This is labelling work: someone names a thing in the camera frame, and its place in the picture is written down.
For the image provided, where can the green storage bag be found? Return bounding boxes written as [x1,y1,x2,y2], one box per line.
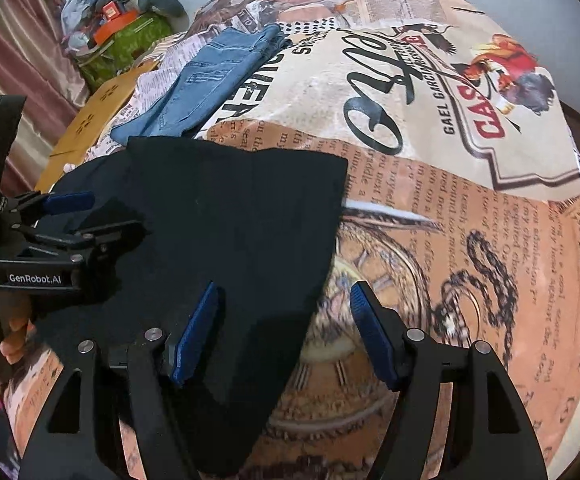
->
[77,12,172,94]

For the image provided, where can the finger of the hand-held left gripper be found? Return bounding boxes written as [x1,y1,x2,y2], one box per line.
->
[15,219,144,262]
[6,190,96,223]

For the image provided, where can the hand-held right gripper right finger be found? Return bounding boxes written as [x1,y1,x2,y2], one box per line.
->
[349,281,551,480]

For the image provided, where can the pile of clothes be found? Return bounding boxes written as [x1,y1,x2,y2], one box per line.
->
[62,0,121,52]

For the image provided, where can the striped pink curtain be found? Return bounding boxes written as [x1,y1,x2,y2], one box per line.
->
[0,0,92,128]

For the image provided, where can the orange box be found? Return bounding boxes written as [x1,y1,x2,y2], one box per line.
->
[92,0,144,44]

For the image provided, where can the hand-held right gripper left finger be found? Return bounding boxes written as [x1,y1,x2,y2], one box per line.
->
[17,281,227,480]

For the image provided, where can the black pants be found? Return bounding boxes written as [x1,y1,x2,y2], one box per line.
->
[35,136,350,479]

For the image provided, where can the blue jeans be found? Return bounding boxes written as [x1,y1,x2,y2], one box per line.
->
[111,25,291,140]

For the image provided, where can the wooden lap desk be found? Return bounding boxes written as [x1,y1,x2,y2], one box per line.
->
[35,57,162,194]

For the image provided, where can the person's left hand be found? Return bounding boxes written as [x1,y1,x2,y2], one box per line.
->
[0,305,37,367]

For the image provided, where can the printed blanket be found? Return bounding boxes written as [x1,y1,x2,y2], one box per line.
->
[0,0,580,480]

